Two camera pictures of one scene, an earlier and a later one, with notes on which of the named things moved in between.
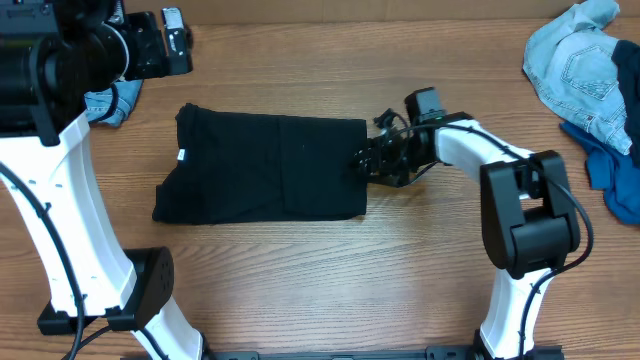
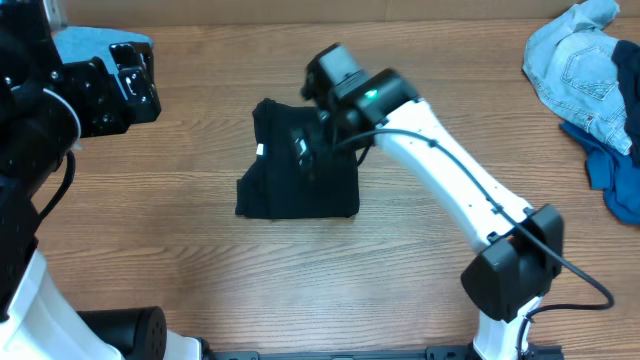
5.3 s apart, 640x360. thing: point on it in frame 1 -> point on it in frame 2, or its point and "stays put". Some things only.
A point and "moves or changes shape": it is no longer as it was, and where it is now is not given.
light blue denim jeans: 571,65 stays put
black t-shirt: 233,165 moves or changes shape
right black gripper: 376,156 -> 304,148
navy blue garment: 627,56 stays put
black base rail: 451,352 stays put
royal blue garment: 612,171 stays put
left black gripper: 177,45 -> 132,80
